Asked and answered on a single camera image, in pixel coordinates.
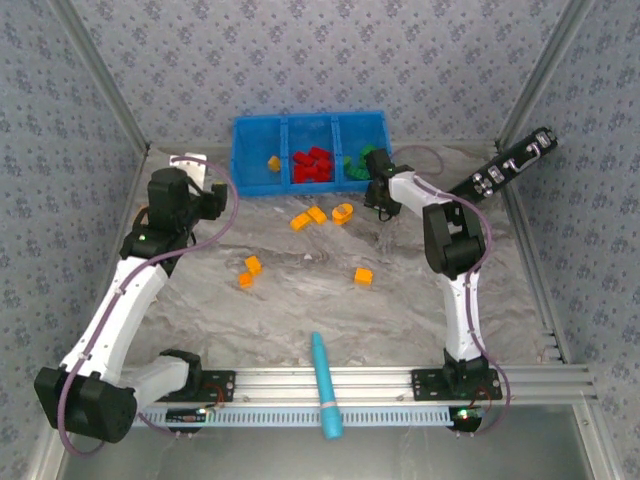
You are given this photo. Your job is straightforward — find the round black controller board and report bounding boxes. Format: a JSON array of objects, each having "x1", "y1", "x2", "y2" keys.
[{"x1": 449, "y1": 405, "x2": 485, "y2": 435}]

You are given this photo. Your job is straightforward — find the teal marker pen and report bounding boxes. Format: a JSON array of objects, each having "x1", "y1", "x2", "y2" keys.
[{"x1": 310, "y1": 331, "x2": 346, "y2": 441}]

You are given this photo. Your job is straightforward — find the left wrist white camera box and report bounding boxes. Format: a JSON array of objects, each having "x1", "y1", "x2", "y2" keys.
[{"x1": 168, "y1": 153, "x2": 209, "y2": 187}]

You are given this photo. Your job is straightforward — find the aluminium mounting rail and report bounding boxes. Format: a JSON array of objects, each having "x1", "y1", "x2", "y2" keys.
[{"x1": 119, "y1": 363, "x2": 599, "y2": 406}]

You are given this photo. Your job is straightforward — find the slotted grey cable duct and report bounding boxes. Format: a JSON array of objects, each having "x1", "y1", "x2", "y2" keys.
[{"x1": 132, "y1": 405, "x2": 484, "y2": 429}]

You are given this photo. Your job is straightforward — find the blue three-compartment plastic bin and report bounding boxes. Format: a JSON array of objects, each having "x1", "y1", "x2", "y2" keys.
[{"x1": 228, "y1": 113, "x2": 395, "y2": 197}]

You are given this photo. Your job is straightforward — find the small black circuit board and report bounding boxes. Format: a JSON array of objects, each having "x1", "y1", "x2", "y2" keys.
[{"x1": 166, "y1": 407, "x2": 209, "y2": 426}]

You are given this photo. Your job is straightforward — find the thin red wire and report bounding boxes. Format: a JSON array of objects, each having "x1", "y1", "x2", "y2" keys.
[
  {"x1": 202, "y1": 382, "x2": 226, "y2": 414},
  {"x1": 469, "y1": 384, "x2": 494, "y2": 414}
]

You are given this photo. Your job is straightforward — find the aluminium side rail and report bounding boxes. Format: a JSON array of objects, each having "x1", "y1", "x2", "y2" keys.
[
  {"x1": 497, "y1": 144, "x2": 574, "y2": 364},
  {"x1": 107, "y1": 144, "x2": 151, "y2": 281}
]

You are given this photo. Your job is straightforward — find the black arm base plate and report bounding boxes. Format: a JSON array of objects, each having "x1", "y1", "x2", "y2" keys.
[
  {"x1": 410, "y1": 368, "x2": 504, "y2": 403},
  {"x1": 159, "y1": 368, "x2": 237, "y2": 404}
]

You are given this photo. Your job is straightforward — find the grey metal panel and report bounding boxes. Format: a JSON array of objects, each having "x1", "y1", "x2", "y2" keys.
[{"x1": 54, "y1": 424, "x2": 601, "y2": 480}]

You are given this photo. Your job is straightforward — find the aluminium frame post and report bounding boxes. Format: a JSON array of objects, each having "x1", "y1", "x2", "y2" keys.
[
  {"x1": 47, "y1": 0, "x2": 152, "y2": 154},
  {"x1": 493, "y1": 0, "x2": 599, "y2": 151}
]

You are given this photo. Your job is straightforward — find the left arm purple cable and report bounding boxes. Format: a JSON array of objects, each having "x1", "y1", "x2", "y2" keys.
[{"x1": 57, "y1": 155, "x2": 239, "y2": 457}]

